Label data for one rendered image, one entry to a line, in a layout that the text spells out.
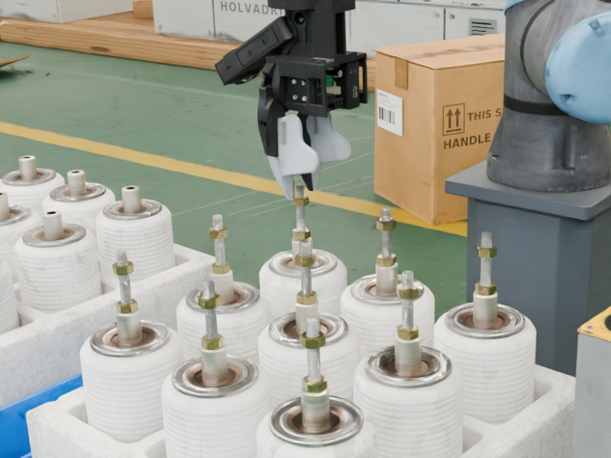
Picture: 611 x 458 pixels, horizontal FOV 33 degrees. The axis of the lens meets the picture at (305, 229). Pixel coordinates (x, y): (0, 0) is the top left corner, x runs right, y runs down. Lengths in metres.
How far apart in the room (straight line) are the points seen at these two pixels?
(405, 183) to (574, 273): 0.86
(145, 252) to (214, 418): 0.48
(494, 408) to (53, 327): 0.52
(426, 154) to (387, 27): 1.19
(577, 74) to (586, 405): 0.34
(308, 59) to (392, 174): 1.07
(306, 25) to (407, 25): 2.03
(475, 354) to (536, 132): 0.34
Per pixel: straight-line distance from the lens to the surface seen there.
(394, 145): 2.06
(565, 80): 1.05
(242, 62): 1.08
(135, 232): 1.31
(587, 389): 0.87
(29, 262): 1.26
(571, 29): 1.05
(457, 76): 1.92
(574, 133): 1.22
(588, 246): 1.23
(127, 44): 3.78
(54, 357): 1.23
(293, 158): 1.06
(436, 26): 3.01
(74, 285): 1.26
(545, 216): 1.21
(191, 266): 1.34
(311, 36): 1.04
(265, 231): 1.97
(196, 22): 3.62
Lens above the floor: 0.68
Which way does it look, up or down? 20 degrees down
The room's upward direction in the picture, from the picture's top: 2 degrees counter-clockwise
